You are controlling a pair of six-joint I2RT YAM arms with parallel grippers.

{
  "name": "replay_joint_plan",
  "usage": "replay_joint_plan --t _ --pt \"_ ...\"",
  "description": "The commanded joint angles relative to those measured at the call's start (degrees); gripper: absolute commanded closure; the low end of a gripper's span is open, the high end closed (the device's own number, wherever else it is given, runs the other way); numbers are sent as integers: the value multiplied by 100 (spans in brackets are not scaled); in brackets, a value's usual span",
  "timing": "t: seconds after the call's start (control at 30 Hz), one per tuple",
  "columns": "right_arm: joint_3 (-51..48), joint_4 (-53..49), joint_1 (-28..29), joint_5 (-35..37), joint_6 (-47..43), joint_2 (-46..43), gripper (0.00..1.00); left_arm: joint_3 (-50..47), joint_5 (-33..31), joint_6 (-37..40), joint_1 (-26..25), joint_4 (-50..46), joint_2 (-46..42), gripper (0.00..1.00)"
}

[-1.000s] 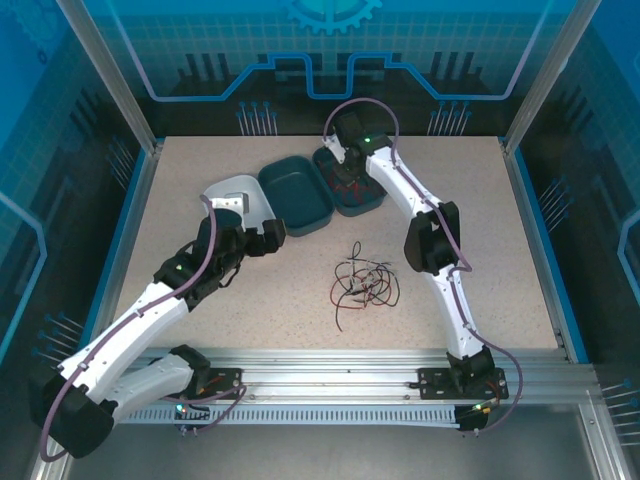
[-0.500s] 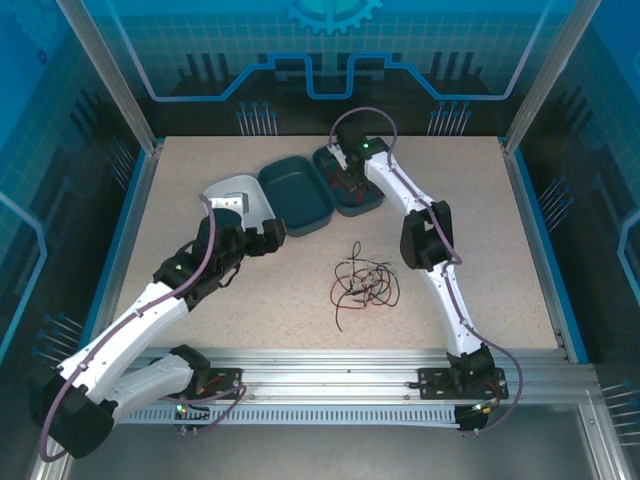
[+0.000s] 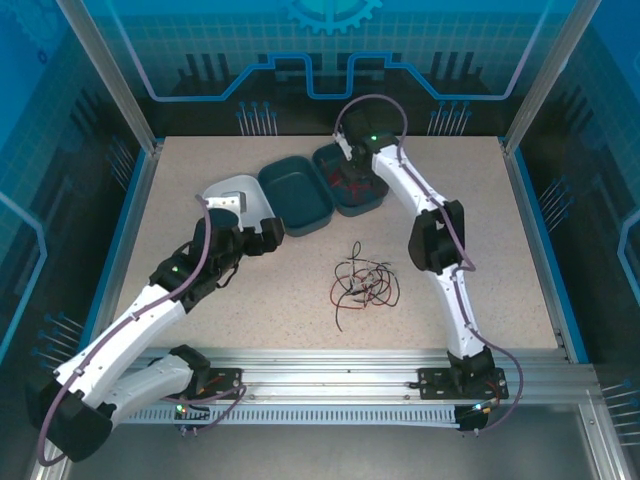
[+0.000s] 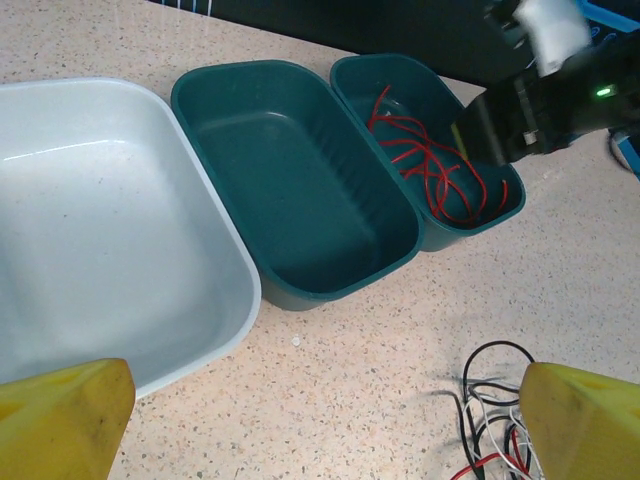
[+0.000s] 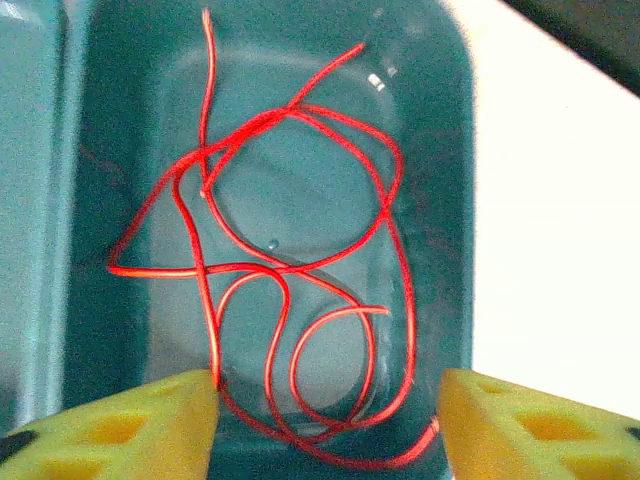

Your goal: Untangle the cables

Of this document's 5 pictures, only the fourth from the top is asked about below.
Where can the white plastic bin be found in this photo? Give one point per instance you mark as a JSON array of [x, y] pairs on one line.
[[100, 225]]

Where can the dark teal plastic bin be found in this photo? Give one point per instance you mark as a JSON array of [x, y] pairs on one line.
[[300, 200], [350, 85]]

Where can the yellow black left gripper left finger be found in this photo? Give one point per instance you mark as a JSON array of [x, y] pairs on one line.
[[60, 425]]

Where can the blue table edge strip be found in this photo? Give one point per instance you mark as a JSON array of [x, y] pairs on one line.
[[631, 160]]

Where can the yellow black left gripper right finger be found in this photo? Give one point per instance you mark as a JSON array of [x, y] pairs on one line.
[[585, 430]]

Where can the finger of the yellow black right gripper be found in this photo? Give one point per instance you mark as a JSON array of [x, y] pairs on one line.
[[492, 130]]

